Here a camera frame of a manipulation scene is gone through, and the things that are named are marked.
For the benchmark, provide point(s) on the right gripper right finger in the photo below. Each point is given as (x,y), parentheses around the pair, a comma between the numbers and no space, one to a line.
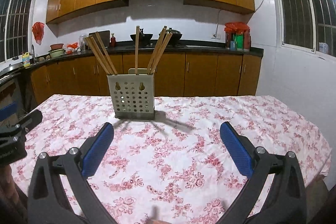
(239,148)

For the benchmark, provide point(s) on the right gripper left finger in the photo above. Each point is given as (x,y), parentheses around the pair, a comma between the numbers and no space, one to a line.
(94,149)

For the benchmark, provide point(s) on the brown lower kitchen cabinets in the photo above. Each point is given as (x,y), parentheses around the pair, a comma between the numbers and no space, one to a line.
(178,74)

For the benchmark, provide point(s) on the person's right hand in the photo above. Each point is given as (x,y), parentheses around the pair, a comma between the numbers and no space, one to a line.
(154,217)

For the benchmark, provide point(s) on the pink floral tablecloth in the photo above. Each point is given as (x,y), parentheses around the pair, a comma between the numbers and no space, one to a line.
(175,166)

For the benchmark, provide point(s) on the yellow detergent bottle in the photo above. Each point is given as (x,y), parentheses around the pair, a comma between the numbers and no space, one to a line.
(26,59)

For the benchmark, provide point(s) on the sink faucet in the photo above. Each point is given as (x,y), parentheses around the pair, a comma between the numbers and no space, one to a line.
(33,54)

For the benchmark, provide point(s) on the small red bag on counter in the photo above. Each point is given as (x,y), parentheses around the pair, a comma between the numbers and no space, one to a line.
(72,48)

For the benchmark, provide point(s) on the green bowl stack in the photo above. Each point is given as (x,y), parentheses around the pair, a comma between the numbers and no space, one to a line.
(56,50)

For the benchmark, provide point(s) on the wooden chopstick on table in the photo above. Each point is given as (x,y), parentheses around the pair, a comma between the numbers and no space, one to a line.
(87,41)

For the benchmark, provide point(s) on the red bottle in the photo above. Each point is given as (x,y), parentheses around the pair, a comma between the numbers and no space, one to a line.
(112,41)

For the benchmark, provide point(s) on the green box on counter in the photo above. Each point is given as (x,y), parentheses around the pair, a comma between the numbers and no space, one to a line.
(239,40)

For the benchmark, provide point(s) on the dark cutting board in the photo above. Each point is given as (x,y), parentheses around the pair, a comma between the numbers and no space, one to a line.
(104,35)

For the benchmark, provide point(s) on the black wok with lid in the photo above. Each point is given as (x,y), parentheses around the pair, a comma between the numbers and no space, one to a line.
(144,39)

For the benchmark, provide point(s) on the red plastic bag on counter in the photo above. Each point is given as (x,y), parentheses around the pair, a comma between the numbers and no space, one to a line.
(233,28)

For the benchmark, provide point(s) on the black pot with lid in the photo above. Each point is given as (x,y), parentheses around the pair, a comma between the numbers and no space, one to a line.
(175,38)

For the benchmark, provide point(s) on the left window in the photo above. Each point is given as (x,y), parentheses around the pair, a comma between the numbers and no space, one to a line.
(15,15)

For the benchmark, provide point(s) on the window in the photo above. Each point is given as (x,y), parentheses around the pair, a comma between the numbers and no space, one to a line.
(15,15)
(308,25)

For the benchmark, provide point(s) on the thick wooden chopstick right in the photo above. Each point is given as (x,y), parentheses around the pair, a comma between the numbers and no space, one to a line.
(156,49)

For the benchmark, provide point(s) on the right window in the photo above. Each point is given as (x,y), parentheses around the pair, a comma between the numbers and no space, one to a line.
(308,25)

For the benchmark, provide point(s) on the red bag hanging on wall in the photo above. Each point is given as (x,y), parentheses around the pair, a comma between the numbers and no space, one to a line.
(38,32)

